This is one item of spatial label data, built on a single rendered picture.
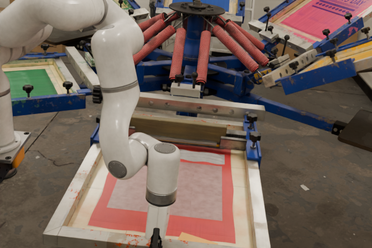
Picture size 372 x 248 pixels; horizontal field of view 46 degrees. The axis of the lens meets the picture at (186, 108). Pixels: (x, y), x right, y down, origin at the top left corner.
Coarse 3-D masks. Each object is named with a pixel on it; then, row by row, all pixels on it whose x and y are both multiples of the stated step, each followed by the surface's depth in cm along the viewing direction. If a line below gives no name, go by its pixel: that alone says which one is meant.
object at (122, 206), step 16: (176, 144) 165; (112, 176) 142; (144, 176) 144; (112, 192) 134; (128, 192) 135; (144, 192) 136; (96, 208) 126; (112, 208) 127; (128, 208) 128; (144, 208) 128; (96, 224) 120; (112, 224) 121; (128, 224) 121; (144, 224) 122
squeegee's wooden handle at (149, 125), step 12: (132, 120) 160; (144, 120) 160; (156, 120) 159; (168, 120) 160; (180, 120) 160; (144, 132) 162; (156, 132) 161; (168, 132) 161; (180, 132) 161; (192, 132) 160; (204, 132) 160; (216, 132) 160
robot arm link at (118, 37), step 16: (112, 16) 100; (128, 16) 100; (96, 32) 93; (112, 32) 92; (128, 32) 95; (96, 48) 92; (112, 48) 91; (128, 48) 94; (96, 64) 94; (112, 64) 92; (128, 64) 94; (112, 80) 93; (128, 80) 94
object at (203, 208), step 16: (192, 176) 146; (208, 176) 147; (224, 176) 148; (192, 192) 138; (208, 192) 139; (224, 192) 139; (176, 208) 130; (192, 208) 130; (208, 208) 131; (224, 208) 132; (176, 224) 123; (192, 224) 124; (208, 224) 124; (224, 224) 125; (224, 240) 119
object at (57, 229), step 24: (192, 120) 177; (216, 120) 179; (96, 144) 153; (72, 192) 127; (264, 216) 124; (48, 240) 111; (72, 240) 110; (96, 240) 110; (120, 240) 110; (144, 240) 111; (168, 240) 112; (264, 240) 115
